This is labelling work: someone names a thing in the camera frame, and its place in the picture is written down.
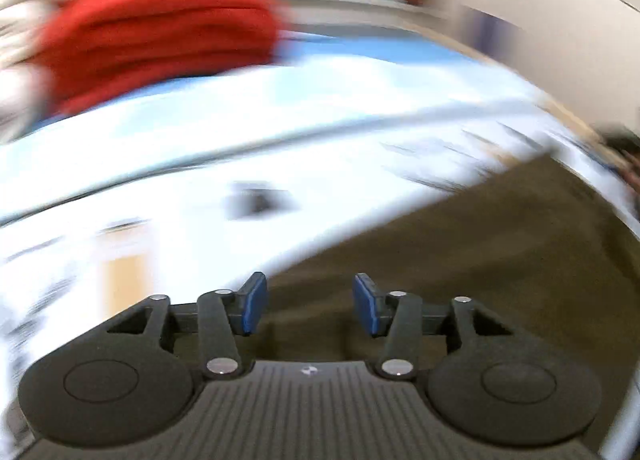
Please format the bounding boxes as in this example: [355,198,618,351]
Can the olive green corduroy pants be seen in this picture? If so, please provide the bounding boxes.
[238,156,639,418]

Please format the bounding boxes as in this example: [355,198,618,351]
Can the blue cloud pattern blanket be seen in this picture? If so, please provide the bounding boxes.
[34,26,482,130]

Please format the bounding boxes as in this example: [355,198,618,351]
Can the red knitted garment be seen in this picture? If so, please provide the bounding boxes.
[35,0,283,115]

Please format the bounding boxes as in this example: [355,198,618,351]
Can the wooden bed frame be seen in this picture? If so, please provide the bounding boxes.
[400,20,627,167]

